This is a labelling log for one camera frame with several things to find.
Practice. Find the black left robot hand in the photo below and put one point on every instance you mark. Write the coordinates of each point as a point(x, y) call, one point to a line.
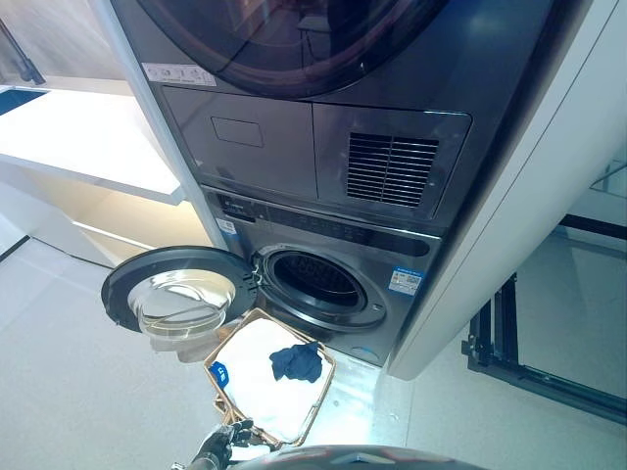
point(227, 436)

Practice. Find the dark blue cloth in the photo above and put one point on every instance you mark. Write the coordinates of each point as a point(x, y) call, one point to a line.
point(294, 363)

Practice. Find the white clothes pile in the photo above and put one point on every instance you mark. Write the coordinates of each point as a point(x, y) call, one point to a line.
point(259, 396)

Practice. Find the brown wicker laundry basket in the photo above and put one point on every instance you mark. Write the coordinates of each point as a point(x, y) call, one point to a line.
point(313, 408)

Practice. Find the grey front-load washing machine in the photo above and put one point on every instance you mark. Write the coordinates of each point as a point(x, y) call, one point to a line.
point(392, 318)

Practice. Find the blue patch with white letters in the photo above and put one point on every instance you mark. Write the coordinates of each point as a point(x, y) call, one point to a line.
point(219, 374)

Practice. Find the dark robot torso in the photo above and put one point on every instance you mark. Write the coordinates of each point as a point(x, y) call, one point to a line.
point(352, 460)

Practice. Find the round glass washer door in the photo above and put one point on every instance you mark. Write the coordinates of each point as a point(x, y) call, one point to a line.
point(178, 294)

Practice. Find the small blue washer sticker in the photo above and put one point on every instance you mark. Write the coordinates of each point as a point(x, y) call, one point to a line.
point(225, 228)

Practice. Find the blue energy label sticker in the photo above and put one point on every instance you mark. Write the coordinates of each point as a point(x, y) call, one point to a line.
point(406, 280)

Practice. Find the grey stacked dryer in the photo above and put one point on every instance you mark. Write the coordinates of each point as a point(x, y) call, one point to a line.
point(274, 147)

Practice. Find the dryer vent grille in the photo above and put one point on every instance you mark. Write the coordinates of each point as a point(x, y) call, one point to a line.
point(392, 169)

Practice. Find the white counter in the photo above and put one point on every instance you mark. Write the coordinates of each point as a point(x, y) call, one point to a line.
point(73, 142)

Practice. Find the white warning sticker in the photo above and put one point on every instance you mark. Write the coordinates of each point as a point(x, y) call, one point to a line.
point(178, 74)

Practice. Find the blue sink basin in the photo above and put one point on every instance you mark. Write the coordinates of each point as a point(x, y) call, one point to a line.
point(17, 99)

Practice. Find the dark round dryer door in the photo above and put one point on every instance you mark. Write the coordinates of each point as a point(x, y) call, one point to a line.
point(303, 44)

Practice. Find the black faucet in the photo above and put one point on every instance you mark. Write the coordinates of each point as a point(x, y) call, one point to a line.
point(24, 59)

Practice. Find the black metal frame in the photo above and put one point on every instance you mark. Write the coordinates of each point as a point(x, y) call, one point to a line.
point(502, 343)

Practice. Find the white cabinet enclosure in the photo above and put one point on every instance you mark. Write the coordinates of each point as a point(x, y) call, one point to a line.
point(514, 220)

